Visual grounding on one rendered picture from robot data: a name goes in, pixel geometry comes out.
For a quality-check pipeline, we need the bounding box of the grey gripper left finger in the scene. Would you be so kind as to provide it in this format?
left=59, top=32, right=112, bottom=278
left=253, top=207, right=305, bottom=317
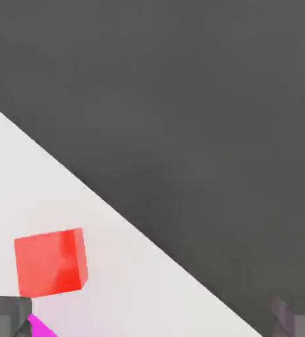
left=0, top=296, right=34, bottom=337

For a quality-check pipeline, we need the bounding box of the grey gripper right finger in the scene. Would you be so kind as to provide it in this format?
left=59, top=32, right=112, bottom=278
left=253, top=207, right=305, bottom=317
left=269, top=294, right=305, bottom=337

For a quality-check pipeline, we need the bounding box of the small magenta cube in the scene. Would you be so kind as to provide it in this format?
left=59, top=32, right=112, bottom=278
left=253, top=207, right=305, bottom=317
left=27, top=313, right=59, bottom=337

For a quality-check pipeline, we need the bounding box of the small red cube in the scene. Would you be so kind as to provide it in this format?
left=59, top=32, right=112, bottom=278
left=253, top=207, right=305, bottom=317
left=13, top=227, right=89, bottom=299

